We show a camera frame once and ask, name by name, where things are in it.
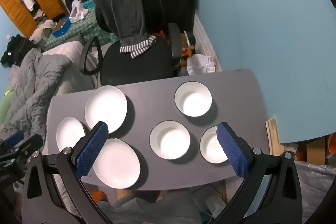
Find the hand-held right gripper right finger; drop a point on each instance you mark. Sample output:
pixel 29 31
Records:
pixel 233 150

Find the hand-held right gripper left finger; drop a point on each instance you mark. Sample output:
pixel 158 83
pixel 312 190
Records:
pixel 92 150

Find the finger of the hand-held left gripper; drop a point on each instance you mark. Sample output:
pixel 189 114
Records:
pixel 14 138
pixel 29 144

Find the white bowl black rim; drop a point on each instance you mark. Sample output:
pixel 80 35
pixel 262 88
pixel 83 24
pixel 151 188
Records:
pixel 210 145
pixel 170 140
pixel 193 99

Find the white plate black rim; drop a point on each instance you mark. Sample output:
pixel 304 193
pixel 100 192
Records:
pixel 106 108
pixel 118 163
pixel 68 134

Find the wooden plank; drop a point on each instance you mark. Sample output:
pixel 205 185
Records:
pixel 273 134

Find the small orange ball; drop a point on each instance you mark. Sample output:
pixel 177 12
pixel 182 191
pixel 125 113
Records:
pixel 99 196

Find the grey duvet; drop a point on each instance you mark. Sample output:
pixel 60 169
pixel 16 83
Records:
pixel 39 82

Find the silver plastic sheet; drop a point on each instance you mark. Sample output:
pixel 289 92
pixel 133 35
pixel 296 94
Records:
pixel 315 182

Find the black clothes pile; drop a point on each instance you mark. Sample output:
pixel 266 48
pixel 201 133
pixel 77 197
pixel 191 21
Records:
pixel 15 49

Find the white knotted bag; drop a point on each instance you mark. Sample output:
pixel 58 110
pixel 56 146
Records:
pixel 200 64

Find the black office chair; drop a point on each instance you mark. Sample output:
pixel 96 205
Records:
pixel 136 66

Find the orange bowl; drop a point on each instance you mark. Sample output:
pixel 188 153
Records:
pixel 331 144

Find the colourful toy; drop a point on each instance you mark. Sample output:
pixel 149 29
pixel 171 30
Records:
pixel 185 52

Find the beige clothes pile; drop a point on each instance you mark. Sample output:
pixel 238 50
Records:
pixel 42 31

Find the blue flat box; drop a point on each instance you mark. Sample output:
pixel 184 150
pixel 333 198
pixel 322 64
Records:
pixel 61 28

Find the green checked blanket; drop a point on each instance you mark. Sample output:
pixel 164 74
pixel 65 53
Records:
pixel 86 27

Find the white plastic bag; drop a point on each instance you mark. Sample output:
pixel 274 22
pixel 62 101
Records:
pixel 77 11

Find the teal storage box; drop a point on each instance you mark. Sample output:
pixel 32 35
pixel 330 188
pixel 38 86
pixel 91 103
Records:
pixel 89 5

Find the grey jacket on chair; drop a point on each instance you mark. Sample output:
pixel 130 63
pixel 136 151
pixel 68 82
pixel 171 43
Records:
pixel 120 6

